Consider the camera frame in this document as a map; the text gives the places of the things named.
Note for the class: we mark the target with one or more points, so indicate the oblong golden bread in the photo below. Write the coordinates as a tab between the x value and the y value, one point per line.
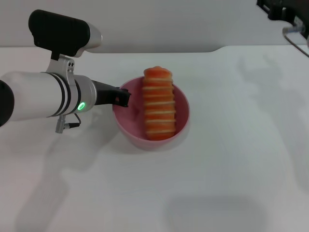
159	106

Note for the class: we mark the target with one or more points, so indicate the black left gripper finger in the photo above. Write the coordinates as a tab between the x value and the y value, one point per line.
123	97

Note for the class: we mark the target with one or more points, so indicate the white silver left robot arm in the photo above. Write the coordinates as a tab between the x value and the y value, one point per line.
43	96

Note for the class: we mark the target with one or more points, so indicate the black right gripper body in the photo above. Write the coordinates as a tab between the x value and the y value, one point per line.
289	9

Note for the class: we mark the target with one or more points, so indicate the pink plastic bowl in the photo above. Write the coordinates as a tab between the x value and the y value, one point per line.
135	125

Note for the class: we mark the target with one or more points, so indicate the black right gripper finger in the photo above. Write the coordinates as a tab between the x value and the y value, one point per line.
264	7

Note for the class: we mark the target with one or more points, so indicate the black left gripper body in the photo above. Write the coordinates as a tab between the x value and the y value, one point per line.
105	94

